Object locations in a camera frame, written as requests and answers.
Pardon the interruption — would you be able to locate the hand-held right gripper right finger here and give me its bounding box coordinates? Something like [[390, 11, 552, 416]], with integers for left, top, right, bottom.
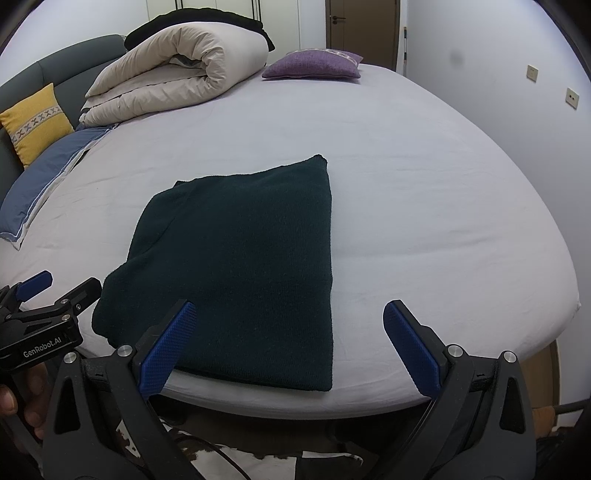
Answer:
[[383, 299, 539, 480]]

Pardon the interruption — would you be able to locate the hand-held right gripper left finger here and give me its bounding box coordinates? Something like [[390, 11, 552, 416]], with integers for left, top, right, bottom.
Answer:
[[41, 299, 198, 480]]

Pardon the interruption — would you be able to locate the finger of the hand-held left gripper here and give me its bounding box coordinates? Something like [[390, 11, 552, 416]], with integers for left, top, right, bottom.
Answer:
[[4, 277, 102, 334], [0, 271, 53, 319]]

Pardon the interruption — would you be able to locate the dark green knit sweater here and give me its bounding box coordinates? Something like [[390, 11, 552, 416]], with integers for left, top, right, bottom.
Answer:
[[91, 154, 334, 393]]

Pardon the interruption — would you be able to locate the person's left hand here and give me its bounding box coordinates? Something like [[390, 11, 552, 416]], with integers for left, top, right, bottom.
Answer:
[[0, 362, 49, 440]]

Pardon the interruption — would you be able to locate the blue pillow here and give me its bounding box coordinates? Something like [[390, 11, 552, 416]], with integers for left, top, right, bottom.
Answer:
[[0, 126, 114, 250]]

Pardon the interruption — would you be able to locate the bed with white sheet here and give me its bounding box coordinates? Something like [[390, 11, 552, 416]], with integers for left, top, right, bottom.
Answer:
[[0, 62, 581, 421]]

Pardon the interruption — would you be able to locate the yellow embroidered pillow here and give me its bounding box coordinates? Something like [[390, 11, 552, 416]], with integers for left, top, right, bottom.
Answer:
[[0, 83, 75, 168]]

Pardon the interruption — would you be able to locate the brown and white cowhide rug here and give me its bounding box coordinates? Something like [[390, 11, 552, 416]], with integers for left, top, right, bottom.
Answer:
[[115, 418, 365, 480]]

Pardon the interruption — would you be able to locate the grey padded headboard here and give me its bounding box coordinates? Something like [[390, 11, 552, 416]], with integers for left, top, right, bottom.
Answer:
[[0, 34, 126, 204]]

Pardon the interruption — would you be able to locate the beige folded duvet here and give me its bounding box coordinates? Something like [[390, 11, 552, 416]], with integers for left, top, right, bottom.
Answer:
[[78, 23, 269, 127]]

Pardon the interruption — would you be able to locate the black cloth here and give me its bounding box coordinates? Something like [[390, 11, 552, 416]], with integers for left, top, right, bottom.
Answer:
[[124, 8, 275, 51]]

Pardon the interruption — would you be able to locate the purple pillow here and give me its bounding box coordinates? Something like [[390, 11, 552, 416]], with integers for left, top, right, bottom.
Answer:
[[262, 48, 364, 80]]

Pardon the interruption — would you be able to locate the white wardrobe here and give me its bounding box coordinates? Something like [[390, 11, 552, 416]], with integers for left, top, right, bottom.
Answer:
[[147, 0, 264, 21]]

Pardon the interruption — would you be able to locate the brown door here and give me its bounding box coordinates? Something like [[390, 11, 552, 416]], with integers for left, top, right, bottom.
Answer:
[[325, 0, 400, 72]]

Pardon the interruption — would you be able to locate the thin black cable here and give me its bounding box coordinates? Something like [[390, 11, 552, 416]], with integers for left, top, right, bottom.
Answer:
[[182, 436, 254, 480]]

